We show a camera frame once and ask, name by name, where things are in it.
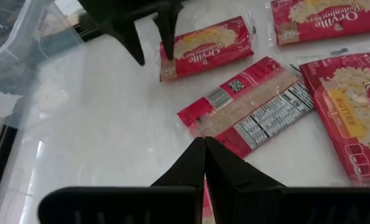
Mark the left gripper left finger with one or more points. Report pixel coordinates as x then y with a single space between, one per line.
178 174

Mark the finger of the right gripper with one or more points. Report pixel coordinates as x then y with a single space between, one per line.
169 28
127 37

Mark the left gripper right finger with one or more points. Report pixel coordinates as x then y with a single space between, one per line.
235 186

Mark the clear plastic bin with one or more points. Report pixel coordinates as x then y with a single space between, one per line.
32 62

